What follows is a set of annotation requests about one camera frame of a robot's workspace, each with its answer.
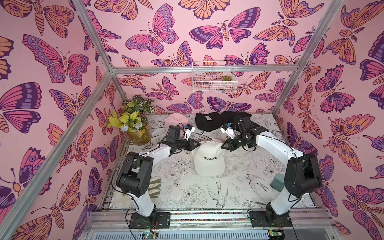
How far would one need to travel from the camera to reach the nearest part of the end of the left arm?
0.73 metres

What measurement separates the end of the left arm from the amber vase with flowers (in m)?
0.23

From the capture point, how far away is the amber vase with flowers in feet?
2.84
